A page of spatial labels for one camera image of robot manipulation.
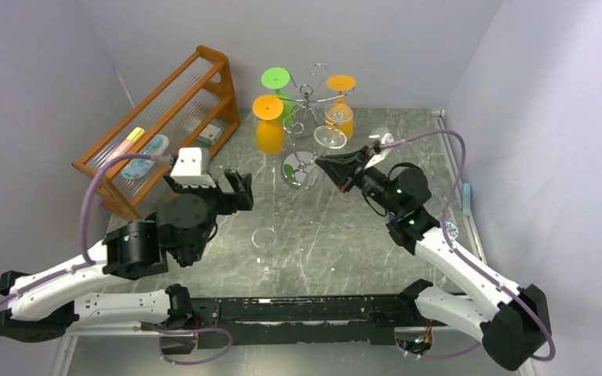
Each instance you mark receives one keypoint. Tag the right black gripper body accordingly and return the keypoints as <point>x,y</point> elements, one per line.
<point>357,173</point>

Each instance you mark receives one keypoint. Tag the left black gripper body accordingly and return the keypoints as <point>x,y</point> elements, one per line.
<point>228,204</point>

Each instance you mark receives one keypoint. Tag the orange goblet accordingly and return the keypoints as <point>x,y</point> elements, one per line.
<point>343,84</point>
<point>270,135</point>

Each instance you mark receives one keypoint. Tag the clear wine glass front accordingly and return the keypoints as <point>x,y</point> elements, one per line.
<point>263,241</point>

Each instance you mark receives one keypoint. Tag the clear wine glass handled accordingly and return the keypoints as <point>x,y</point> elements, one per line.
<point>338,114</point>

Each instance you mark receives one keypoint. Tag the green plastic goblet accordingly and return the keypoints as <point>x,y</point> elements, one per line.
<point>276,78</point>

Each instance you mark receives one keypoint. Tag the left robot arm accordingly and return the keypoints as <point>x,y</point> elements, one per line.
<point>43,306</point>

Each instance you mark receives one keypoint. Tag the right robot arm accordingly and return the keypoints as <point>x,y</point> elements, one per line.
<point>510,321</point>

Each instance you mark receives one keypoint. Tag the orange wooden shelf rack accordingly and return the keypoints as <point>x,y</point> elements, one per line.
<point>194,106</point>

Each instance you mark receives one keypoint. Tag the small white red box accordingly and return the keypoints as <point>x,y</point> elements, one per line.
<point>210,134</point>

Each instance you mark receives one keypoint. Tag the blue white bottle cap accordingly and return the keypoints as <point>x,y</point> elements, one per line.
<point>452,230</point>

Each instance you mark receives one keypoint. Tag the light blue clip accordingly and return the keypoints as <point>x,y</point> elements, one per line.
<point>466,204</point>

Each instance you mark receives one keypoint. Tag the yellow pink highlighter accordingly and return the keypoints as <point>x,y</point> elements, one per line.
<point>123,147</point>

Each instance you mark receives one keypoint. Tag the silver wire glass rack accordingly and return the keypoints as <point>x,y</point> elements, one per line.
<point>310,103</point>

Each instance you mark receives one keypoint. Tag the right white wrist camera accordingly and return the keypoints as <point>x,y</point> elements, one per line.
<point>380,137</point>

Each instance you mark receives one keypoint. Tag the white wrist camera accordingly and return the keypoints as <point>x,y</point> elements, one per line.
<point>380,137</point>
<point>191,168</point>

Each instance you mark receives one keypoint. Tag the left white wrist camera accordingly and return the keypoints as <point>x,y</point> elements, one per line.
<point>191,168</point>

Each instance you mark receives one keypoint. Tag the black base frame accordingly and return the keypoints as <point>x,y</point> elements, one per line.
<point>213,323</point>

